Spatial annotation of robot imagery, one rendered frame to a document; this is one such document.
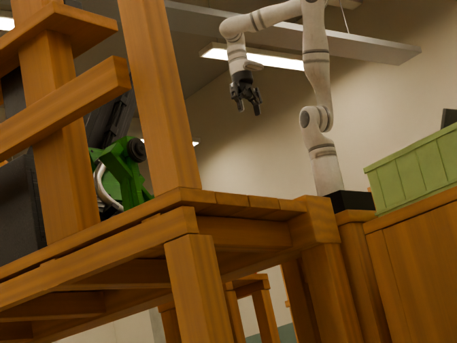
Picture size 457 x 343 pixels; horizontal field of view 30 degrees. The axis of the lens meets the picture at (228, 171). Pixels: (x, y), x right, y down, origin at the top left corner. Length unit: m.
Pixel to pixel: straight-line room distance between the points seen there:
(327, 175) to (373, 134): 6.47
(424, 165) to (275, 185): 7.91
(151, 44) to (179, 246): 0.54
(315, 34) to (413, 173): 0.67
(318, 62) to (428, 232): 0.78
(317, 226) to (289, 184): 7.65
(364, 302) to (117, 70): 1.02
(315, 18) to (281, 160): 7.39
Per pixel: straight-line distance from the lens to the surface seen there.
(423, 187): 2.51
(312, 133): 2.90
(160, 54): 2.26
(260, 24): 3.02
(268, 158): 10.47
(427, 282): 2.48
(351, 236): 2.65
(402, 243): 2.52
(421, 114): 8.93
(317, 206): 2.58
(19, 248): 2.76
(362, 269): 2.63
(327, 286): 2.55
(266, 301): 3.17
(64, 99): 2.39
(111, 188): 2.86
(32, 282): 2.52
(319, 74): 2.94
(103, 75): 2.29
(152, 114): 2.20
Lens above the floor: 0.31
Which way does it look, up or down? 16 degrees up
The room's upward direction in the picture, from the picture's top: 12 degrees counter-clockwise
